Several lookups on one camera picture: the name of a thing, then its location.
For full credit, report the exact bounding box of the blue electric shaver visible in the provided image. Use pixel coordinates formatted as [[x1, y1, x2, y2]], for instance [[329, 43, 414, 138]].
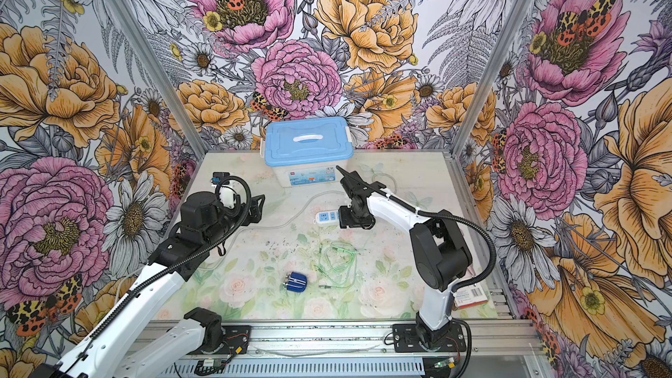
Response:
[[283, 272, 308, 293]]

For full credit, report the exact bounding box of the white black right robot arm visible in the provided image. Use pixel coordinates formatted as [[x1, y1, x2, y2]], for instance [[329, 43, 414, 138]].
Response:
[[337, 166, 473, 351]]

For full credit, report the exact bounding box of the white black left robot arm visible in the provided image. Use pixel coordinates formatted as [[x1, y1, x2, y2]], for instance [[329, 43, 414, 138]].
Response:
[[32, 192, 265, 377]]

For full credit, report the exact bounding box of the white blue power strip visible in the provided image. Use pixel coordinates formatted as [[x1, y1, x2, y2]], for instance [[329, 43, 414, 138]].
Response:
[[314, 210, 340, 226]]

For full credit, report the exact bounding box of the white blue-lid storage box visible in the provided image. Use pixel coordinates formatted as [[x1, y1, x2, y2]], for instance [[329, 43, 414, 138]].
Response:
[[260, 117, 355, 188]]

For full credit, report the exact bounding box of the red white small packet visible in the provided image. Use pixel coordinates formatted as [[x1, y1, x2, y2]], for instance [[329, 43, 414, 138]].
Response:
[[453, 283, 488, 309]]

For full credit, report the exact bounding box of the black left corrugated cable conduit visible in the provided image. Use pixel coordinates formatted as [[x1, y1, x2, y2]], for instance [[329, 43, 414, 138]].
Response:
[[88, 174, 254, 340]]

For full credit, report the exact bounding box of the white power strip cable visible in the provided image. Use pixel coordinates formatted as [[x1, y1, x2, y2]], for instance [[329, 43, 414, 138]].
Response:
[[209, 172, 398, 269]]

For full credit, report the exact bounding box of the aluminium corner frame post left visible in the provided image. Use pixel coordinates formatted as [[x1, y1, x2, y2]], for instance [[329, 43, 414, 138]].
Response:
[[106, 0, 208, 161]]

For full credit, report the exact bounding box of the aluminium corner frame post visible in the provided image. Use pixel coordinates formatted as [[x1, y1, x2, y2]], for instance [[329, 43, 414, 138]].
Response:
[[106, 0, 208, 161], [451, 0, 535, 159]]

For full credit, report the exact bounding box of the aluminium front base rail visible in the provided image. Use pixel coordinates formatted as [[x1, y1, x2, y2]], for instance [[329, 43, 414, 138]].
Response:
[[88, 318, 542, 378]]

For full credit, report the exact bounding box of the aluminium corner frame post right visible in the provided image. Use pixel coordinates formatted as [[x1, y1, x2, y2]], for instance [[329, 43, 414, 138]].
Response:
[[451, 0, 535, 159]]

